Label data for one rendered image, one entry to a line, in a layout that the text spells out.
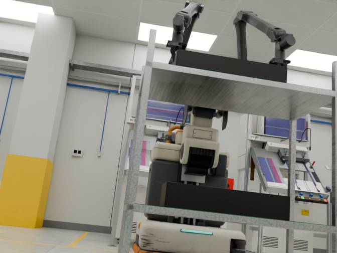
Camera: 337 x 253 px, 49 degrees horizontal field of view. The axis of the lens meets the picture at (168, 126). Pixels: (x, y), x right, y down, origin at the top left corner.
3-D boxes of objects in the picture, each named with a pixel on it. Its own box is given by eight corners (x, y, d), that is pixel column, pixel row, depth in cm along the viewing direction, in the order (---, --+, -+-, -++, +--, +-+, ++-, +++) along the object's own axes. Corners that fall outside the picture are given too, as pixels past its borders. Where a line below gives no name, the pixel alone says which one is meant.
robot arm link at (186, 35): (203, 11, 240) (189, 7, 241) (204, 2, 226) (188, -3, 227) (182, 76, 236) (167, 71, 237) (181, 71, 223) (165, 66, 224)
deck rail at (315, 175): (327, 199, 390) (329, 195, 386) (325, 199, 389) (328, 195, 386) (304, 157, 449) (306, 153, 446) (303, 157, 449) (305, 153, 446)
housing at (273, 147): (304, 160, 446) (308, 150, 439) (265, 155, 441) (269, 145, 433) (301, 156, 453) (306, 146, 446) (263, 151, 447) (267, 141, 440)
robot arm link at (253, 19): (250, 19, 238) (235, 18, 234) (253, 10, 235) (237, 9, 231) (287, 41, 203) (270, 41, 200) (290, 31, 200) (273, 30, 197)
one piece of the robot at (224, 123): (180, 126, 238) (183, 94, 243) (221, 132, 241) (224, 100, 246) (185, 120, 222) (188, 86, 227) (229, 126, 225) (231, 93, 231)
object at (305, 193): (325, 199, 389) (328, 194, 386) (266, 192, 381) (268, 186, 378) (325, 198, 390) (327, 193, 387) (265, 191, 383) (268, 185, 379)
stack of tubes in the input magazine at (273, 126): (305, 140, 446) (306, 118, 452) (265, 134, 440) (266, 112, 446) (300, 142, 458) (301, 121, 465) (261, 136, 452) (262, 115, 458)
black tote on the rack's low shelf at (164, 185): (273, 220, 183) (274, 198, 185) (289, 221, 166) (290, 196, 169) (159, 208, 176) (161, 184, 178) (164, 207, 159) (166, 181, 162)
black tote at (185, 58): (272, 97, 203) (273, 78, 205) (286, 87, 186) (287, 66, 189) (169, 82, 196) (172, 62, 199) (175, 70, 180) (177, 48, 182)
